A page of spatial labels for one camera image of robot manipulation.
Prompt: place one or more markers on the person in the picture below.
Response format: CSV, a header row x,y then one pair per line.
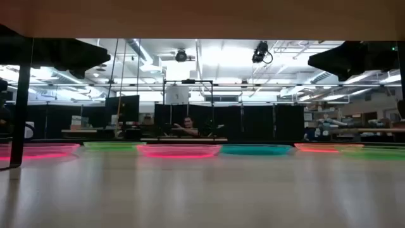
x,y
189,126
3,117

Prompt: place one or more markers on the wooden shelf with black legs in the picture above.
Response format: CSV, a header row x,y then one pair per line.
x,y
202,19

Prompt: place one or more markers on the translucent green plastic plate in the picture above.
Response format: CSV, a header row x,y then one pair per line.
x,y
110,145
379,153

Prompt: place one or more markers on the silver ventilation duct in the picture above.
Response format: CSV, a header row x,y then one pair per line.
x,y
319,77
139,50

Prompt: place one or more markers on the black metal gantry frame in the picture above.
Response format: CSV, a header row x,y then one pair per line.
x,y
188,81

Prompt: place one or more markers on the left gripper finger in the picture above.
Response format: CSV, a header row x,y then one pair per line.
x,y
91,57

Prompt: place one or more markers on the round black ceiling light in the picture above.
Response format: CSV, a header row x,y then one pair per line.
x,y
181,55

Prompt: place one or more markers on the black partition screen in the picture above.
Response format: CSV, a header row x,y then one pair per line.
x,y
259,122
57,118

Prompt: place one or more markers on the translucent pink plastic plate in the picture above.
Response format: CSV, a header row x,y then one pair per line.
x,y
178,150
50,150

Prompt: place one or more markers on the translucent teal plastic plate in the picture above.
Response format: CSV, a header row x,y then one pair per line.
x,y
256,149

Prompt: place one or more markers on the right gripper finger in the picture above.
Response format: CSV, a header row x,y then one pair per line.
x,y
329,60

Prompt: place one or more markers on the white hanging box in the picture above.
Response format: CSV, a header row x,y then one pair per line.
x,y
177,95

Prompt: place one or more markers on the translucent orange plastic plate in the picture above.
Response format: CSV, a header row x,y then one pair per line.
x,y
316,147

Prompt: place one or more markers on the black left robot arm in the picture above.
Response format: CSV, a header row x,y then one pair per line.
x,y
8,47

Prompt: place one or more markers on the wooden work table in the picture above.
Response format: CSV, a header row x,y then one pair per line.
x,y
364,130
158,139
79,130

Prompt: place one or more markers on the long horizontal metal rail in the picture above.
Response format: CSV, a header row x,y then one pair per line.
x,y
284,85

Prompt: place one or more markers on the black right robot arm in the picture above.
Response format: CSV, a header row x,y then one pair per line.
x,y
389,57

